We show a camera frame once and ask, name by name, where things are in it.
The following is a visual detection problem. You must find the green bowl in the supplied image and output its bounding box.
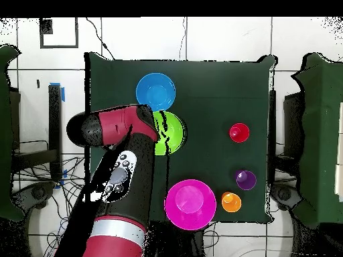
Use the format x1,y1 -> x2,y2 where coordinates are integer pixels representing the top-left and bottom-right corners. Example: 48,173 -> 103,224
152,110 -> 186,156

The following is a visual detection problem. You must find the pink bowl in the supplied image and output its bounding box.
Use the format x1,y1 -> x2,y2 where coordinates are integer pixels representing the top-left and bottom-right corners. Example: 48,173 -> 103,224
163,179 -> 217,231

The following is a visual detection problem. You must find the large blue bowl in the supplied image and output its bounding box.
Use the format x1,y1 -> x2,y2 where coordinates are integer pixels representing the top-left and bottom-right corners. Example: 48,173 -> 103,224
135,72 -> 177,112

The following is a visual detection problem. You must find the dark green tablecloth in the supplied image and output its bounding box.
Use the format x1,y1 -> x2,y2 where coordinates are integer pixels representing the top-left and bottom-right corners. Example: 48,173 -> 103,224
84,52 -> 278,224

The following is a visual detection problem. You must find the red cup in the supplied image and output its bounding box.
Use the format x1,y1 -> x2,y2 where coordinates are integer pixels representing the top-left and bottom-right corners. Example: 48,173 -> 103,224
228,122 -> 251,143

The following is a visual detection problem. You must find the purple cup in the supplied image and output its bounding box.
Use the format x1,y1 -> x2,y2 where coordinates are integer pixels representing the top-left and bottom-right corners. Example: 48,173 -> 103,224
234,169 -> 257,191

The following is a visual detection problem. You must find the orange cup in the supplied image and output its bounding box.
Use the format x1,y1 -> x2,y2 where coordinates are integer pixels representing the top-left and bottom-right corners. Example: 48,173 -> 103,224
221,191 -> 243,213

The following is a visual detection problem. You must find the black stand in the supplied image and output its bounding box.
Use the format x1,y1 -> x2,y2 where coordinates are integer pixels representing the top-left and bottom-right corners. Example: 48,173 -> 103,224
11,84 -> 64,180

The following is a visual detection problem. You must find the black chair base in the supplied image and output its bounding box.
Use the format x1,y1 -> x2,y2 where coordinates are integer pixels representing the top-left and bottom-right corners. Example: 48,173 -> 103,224
270,183 -> 303,211
11,181 -> 57,215

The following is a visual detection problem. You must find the green covered side table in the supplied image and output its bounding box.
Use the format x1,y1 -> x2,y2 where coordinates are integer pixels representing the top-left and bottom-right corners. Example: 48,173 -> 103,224
291,52 -> 343,228
0,44 -> 25,222

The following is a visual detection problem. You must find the tangle of black cables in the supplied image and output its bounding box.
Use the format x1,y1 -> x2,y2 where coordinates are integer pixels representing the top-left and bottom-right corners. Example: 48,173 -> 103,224
13,156 -> 86,257

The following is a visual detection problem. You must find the thin black floor cable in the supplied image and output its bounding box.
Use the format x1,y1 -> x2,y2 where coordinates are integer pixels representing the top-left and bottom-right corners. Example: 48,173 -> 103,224
85,17 -> 116,60

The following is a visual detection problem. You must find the black floor frame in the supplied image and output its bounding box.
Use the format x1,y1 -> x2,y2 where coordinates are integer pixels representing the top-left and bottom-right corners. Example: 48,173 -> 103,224
39,17 -> 79,50

